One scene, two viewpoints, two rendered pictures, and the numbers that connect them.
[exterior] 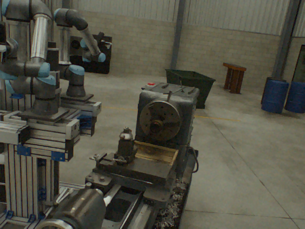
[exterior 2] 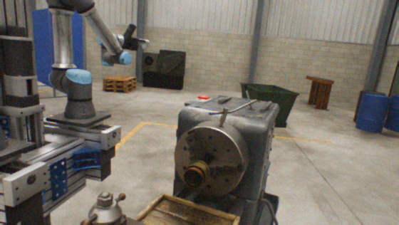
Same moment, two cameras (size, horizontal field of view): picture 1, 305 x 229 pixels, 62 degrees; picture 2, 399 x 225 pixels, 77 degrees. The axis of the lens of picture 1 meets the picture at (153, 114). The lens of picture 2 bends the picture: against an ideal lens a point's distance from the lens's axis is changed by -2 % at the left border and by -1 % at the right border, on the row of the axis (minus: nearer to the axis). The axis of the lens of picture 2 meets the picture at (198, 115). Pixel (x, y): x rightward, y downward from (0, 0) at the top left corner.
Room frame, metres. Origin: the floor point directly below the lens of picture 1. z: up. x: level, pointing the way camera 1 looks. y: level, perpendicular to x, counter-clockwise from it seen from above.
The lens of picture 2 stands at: (0.86, -0.15, 1.53)
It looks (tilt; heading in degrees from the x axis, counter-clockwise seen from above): 14 degrees down; 8
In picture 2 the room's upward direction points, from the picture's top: 5 degrees clockwise
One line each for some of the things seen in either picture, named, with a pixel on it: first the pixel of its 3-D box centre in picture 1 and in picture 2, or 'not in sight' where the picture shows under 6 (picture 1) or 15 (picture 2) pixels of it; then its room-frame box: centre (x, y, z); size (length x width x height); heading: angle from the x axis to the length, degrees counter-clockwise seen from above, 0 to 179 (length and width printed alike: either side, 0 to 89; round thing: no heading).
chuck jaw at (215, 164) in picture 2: (170, 123); (225, 168); (1.80, -0.14, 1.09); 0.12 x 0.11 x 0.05; 77
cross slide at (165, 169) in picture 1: (133, 166); not in sight; (1.35, 0.08, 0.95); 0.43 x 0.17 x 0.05; 77
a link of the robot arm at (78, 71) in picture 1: (76, 74); (78, 83); (2.01, 0.64, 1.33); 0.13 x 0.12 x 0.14; 65
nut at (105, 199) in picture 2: (126, 129); (105, 197); (1.36, 0.14, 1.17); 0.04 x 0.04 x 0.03
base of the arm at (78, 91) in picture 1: (76, 89); (80, 106); (2.00, 0.64, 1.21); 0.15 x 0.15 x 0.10
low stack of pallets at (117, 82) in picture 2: not in sight; (120, 83); (9.17, 3.94, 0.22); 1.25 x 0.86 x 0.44; 7
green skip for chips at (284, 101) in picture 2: (186, 89); (264, 105); (6.99, -0.83, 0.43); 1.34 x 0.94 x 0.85; 16
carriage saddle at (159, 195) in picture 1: (132, 178); not in sight; (1.30, 0.07, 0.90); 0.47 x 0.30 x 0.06; 77
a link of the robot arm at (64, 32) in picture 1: (64, 45); (63, 39); (2.06, 0.76, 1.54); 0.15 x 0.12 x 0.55; 65
